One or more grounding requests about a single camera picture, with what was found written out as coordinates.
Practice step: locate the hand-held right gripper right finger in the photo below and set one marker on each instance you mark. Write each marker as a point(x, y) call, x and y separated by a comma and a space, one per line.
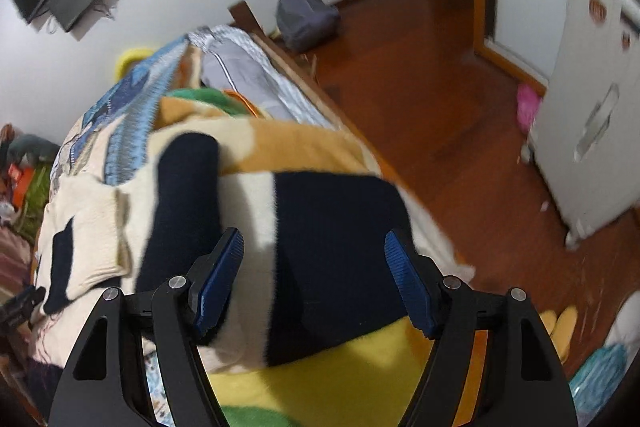
point(407, 282)

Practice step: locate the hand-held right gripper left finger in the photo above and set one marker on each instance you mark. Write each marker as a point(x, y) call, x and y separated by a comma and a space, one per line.
point(215, 282)

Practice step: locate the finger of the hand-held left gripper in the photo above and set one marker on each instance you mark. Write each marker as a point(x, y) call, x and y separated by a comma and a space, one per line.
point(20, 304)

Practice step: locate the cream navy striped sweater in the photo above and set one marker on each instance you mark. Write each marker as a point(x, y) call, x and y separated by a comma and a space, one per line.
point(325, 232)

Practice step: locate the pile of patterned clothes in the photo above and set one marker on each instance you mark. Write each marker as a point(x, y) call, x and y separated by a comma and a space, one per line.
point(6, 139)

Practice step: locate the orange box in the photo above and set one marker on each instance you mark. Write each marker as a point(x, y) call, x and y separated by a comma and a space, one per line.
point(22, 184)

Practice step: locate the grey stuffed toy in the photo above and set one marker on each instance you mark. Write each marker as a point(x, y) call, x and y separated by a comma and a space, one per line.
point(32, 147)

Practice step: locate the yellow slipper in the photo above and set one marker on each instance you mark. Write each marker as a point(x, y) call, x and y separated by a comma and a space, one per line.
point(566, 332)

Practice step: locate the yellow brown fleece blanket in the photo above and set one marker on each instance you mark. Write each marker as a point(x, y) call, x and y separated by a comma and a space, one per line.
point(310, 142)

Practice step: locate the blue patchwork bedsheet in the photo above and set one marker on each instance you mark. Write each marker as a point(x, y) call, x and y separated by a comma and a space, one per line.
point(130, 97)

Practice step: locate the pink plastic bag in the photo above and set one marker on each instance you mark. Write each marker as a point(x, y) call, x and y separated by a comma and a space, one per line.
point(527, 107)

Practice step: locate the teal bag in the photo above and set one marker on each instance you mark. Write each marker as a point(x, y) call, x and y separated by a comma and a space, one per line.
point(597, 377)

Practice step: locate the white cabinet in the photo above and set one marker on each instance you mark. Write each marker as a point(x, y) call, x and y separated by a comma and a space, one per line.
point(575, 147)

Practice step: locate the grey quilt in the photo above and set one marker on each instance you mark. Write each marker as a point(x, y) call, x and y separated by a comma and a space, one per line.
point(240, 67)

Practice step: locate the yellow foam tube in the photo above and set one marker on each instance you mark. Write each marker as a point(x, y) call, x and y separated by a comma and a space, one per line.
point(131, 57)

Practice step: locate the grey backpack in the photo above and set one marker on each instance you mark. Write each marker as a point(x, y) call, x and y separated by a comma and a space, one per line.
point(305, 17)

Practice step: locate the wooden bed frame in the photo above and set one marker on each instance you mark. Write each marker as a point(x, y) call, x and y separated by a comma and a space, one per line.
point(320, 99)

